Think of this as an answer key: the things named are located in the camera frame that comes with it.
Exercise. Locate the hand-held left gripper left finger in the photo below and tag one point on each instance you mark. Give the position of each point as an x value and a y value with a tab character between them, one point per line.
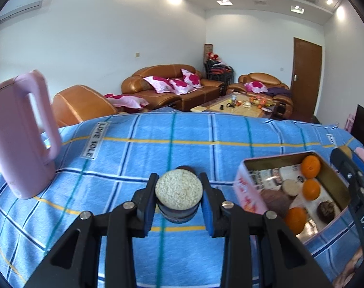
149	213

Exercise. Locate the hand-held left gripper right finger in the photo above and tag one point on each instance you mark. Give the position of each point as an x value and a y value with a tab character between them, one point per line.
208	216

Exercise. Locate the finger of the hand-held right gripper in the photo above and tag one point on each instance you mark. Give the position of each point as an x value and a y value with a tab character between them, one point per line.
342	163

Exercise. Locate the orange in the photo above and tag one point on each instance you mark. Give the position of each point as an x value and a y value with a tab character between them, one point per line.
296	220
311	189
311	166

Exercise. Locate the jar with white grainy top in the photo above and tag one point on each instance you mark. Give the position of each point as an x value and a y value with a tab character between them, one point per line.
179	189

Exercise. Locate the dark wrinkled passion fruit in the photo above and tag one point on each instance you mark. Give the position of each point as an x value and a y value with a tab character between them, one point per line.
326	211

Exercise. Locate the pink metal tin box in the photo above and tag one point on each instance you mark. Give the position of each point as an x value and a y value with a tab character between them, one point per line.
248	192

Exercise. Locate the white round pastry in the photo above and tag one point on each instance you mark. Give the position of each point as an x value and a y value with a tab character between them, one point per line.
291	187

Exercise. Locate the pink plastic kettle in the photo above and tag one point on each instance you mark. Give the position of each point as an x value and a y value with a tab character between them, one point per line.
17	144

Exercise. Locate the person's right hand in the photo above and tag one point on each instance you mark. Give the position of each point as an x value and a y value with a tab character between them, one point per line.
351	271

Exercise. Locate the pink stand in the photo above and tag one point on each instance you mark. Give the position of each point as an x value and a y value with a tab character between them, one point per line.
349	123

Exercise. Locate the black screen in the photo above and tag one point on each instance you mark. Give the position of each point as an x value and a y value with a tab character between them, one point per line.
363	126

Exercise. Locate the blue checked blanket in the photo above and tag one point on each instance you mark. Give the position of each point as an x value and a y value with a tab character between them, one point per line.
125	156

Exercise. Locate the brown wooden door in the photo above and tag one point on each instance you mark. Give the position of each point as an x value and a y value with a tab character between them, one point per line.
306	78

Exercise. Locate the purple cloth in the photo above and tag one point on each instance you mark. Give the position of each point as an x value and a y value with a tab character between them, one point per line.
279	91

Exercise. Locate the pile of small oranges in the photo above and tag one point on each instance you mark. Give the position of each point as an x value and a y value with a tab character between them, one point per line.
258	100

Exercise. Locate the wooden coffee table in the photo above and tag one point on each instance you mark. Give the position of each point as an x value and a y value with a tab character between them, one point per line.
224	109

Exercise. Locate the pink white pillow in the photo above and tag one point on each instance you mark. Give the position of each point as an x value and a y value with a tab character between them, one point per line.
255	86
158	84
182	85
192	78

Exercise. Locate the brown leather armchair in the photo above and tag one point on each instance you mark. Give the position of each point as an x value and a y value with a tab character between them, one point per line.
263	78

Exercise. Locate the tan leather armchair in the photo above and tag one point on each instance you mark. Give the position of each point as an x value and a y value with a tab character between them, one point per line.
77	105

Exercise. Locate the brown leather sofa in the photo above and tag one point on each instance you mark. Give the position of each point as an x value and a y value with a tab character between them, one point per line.
158	72

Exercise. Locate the black stacked chairs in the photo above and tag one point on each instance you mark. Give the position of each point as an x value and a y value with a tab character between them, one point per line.
218	72

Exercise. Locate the red plush toy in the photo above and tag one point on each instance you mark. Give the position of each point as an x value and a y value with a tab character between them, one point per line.
214	56

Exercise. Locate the square ceiling light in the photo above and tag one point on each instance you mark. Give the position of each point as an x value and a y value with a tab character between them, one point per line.
297	9
224	2

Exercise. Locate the tall patterned cylinder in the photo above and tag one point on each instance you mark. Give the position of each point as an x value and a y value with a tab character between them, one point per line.
208	51

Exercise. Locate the white air conditioner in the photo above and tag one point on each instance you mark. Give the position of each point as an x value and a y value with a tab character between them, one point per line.
20	4

